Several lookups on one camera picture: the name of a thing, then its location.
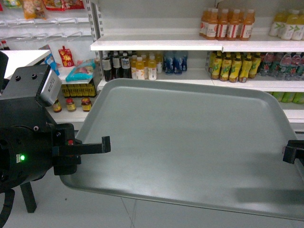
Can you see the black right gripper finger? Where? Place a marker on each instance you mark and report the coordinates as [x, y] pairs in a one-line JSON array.
[[294, 150]]

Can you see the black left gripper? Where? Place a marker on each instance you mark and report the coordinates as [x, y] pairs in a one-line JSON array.
[[66, 149]]

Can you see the white checkout counter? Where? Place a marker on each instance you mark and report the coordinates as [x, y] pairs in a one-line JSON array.
[[23, 58]]

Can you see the silver grey rectangular tray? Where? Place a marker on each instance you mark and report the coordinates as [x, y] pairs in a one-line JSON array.
[[196, 145]]

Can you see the teal snack package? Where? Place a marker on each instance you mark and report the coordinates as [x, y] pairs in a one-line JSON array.
[[84, 70]]

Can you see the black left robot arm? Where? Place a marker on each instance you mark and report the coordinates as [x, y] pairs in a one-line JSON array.
[[31, 142]]

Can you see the red snack pouch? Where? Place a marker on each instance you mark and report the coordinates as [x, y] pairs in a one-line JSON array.
[[66, 57]]

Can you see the white store shelf unit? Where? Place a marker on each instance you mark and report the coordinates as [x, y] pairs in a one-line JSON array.
[[163, 25]]

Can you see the yellow snack bag hanging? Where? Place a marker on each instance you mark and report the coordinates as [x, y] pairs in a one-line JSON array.
[[33, 9]]

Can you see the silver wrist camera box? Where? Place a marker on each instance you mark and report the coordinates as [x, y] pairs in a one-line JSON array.
[[51, 86]]

